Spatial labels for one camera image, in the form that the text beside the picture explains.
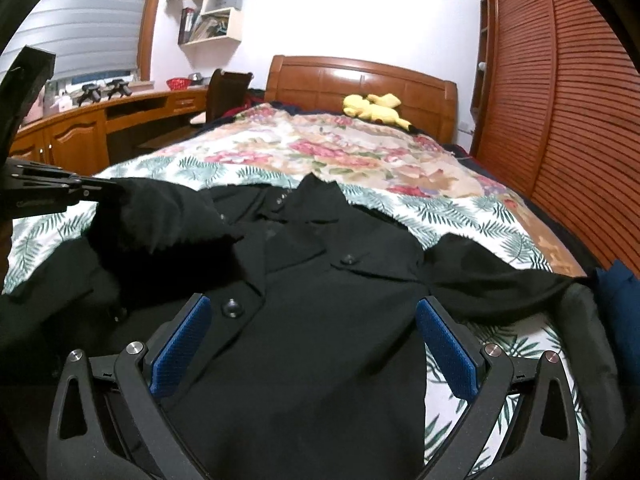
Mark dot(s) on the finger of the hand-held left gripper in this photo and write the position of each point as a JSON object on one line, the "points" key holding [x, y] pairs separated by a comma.
{"points": [[70, 187]]}

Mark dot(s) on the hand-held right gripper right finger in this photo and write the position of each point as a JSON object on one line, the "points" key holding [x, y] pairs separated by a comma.
{"points": [[447, 350]]}

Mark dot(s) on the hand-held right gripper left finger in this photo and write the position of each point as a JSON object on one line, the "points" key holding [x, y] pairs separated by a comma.
{"points": [[182, 345]]}

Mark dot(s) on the black button shirt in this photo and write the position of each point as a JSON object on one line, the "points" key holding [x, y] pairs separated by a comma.
{"points": [[310, 280]]}

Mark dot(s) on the black stand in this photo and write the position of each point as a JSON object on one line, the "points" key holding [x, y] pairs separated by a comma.
{"points": [[89, 94], [119, 88]]}

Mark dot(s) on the wooden desk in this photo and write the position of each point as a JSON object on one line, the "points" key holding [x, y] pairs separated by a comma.
{"points": [[100, 125]]}

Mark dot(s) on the white window blind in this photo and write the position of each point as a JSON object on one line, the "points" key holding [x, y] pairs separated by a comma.
{"points": [[80, 20]]}

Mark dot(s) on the leaf print bed sheet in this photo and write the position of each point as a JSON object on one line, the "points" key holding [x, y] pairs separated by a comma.
{"points": [[465, 220]]}

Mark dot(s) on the dark grey cloth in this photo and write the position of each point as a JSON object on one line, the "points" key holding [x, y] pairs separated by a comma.
{"points": [[592, 340]]}

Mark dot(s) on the row of books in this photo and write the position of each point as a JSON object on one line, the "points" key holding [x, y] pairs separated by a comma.
{"points": [[187, 26]]}

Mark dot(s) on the dark blue cloth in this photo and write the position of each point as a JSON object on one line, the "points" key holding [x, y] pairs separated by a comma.
{"points": [[617, 290]]}

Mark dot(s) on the dark wooden chair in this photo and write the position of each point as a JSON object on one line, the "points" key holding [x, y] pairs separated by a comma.
{"points": [[227, 92]]}

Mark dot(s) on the navy bedding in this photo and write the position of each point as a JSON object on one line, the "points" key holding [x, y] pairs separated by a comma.
{"points": [[447, 145]]}

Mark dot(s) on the floral blanket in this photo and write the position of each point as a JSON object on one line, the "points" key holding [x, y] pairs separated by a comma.
{"points": [[360, 150]]}

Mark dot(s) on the yellow plush toy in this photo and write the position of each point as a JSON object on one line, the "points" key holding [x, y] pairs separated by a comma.
{"points": [[372, 107]]}

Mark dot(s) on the wooden louvered wardrobe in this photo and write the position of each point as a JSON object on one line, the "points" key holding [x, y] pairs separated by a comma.
{"points": [[560, 100]]}

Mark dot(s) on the wooden bed headboard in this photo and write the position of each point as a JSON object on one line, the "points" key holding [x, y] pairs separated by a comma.
{"points": [[350, 80]]}

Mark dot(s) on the wooden window frame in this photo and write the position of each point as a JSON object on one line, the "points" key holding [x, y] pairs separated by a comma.
{"points": [[152, 20]]}

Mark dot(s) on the white wall shelf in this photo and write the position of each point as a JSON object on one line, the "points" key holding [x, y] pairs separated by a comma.
{"points": [[220, 10]]}

